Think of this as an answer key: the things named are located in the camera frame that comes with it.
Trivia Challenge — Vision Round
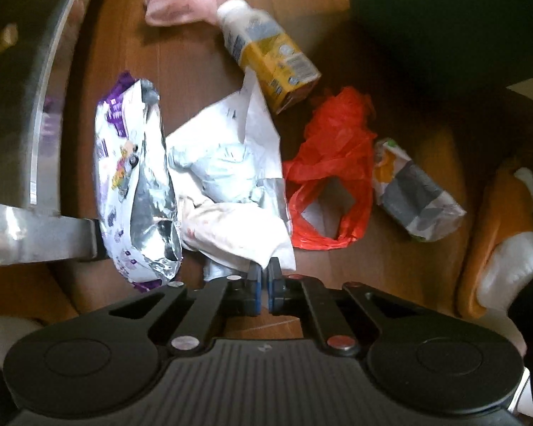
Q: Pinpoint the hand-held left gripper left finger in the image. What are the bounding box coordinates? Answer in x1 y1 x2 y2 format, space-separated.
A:
109 261 264 358

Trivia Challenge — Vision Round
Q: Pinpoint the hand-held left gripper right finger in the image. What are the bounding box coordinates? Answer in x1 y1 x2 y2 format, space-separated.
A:
266 258 424 358

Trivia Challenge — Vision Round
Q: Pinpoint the white paper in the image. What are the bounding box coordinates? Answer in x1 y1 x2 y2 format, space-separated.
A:
166 70 297 283

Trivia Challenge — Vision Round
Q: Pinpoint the dark green trash bin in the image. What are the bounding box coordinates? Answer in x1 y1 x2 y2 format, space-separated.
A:
345 0 533 96

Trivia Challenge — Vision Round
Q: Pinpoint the red plastic bag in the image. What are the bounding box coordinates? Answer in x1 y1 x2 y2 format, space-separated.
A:
282 87 378 250

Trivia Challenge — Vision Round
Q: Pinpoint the purple silver snack bag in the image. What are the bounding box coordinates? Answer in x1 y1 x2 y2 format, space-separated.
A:
92 71 184 296

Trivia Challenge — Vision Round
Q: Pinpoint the grey white snack wrapper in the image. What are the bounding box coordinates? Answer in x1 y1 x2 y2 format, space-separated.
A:
372 137 468 243

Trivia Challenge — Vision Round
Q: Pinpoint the orange slipper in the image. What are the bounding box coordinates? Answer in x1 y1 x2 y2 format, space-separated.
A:
455 159 533 320
0 265 80 326

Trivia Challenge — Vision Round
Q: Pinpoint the yellow white drink bottle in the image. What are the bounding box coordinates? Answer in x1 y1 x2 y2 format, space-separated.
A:
216 0 323 116

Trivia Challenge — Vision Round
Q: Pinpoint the white sock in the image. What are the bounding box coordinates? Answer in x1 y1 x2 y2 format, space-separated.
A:
0 316 43 365
477 167 533 313

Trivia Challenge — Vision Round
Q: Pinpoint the dark metal table frame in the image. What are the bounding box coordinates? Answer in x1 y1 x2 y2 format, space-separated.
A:
0 0 109 268

